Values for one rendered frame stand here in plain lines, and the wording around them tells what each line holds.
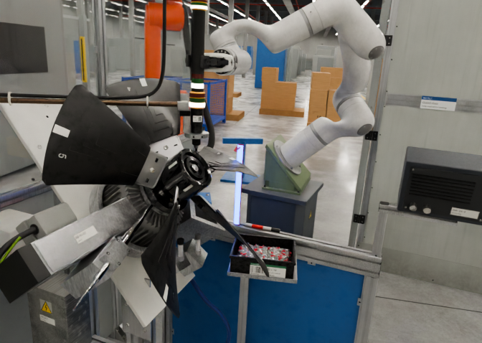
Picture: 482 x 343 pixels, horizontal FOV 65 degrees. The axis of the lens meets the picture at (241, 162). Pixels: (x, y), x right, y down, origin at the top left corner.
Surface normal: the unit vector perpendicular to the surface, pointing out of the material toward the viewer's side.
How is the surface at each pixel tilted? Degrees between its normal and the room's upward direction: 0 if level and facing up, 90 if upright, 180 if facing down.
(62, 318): 90
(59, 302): 90
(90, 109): 72
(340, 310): 90
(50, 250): 50
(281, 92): 90
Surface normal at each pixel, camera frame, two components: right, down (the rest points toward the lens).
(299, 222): 0.33, 0.27
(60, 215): 0.74, -0.51
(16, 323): 0.93, 0.15
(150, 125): 0.09, -0.43
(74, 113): 0.71, -0.08
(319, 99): -0.21, 0.25
